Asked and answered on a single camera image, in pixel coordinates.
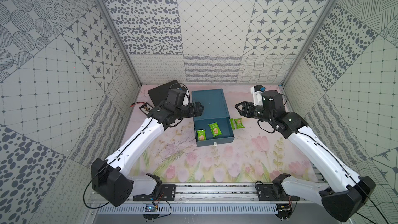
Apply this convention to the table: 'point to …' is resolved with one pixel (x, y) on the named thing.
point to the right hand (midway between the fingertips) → (239, 109)
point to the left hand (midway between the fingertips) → (196, 105)
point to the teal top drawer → (210, 131)
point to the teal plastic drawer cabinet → (213, 102)
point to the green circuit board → (150, 208)
